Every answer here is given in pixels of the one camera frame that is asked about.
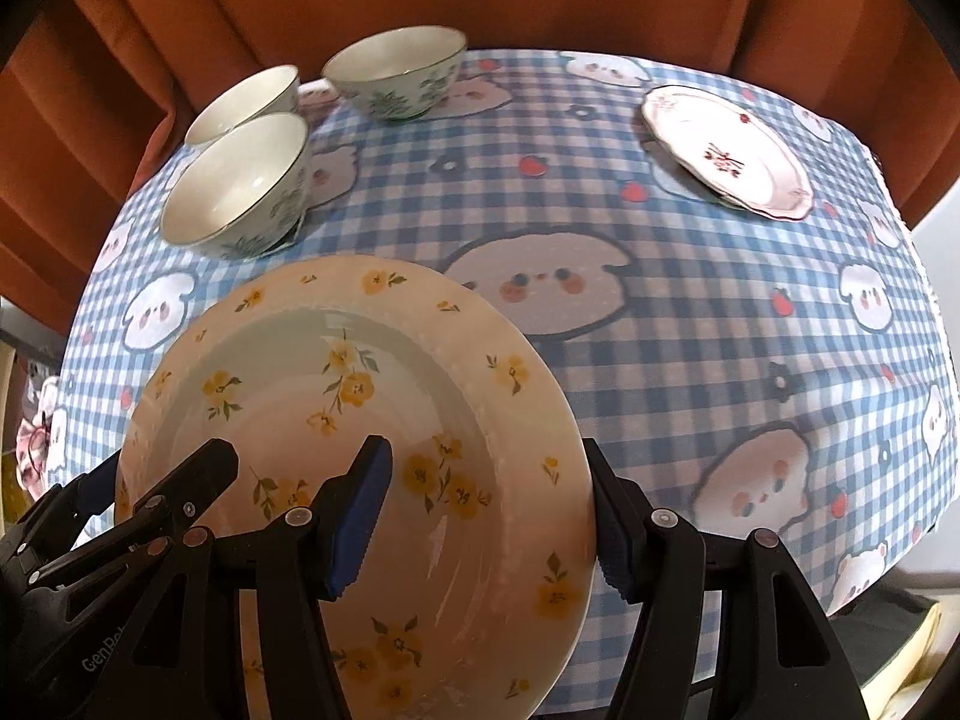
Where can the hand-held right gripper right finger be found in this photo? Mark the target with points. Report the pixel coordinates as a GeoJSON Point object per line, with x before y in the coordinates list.
{"type": "Point", "coordinates": [611, 540]}

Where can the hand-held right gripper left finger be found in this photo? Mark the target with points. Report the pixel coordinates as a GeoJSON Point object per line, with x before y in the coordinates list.
{"type": "Point", "coordinates": [358, 521]}

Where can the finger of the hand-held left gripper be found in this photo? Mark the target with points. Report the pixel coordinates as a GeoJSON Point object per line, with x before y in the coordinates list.
{"type": "Point", "coordinates": [94, 491]}
{"type": "Point", "coordinates": [202, 469]}

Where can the yellow floral plate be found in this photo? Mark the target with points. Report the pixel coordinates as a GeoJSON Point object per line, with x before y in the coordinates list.
{"type": "Point", "coordinates": [300, 360]}

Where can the green floral white bowl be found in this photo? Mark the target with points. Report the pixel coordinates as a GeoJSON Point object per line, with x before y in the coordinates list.
{"type": "Point", "coordinates": [240, 176]}
{"type": "Point", "coordinates": [397, 75]}
{"type": "Point", "coordinates": [251, 94]}

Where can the small white scalloped plate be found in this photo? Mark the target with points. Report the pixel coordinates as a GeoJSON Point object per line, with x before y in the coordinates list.
{"type": "Point", "coordinates": [731, 139]}

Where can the pink patterned cloth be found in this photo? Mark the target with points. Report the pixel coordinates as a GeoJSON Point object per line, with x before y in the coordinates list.
{"type": "Point", "coordinates": [34, 442]}

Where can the blue checkered cartoon tablecloth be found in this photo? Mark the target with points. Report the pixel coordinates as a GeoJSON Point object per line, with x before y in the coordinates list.
{"type": "Point", "coordinates": [675, 330]}

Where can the dark grey cushion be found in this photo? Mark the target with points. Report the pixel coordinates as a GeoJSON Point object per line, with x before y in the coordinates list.
{"type": "Point", "coordinates": [892, 615]}

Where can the cream cloth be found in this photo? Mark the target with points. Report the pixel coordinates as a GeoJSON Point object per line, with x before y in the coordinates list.
{"type": "Point", "coordinates": [931, 641]}

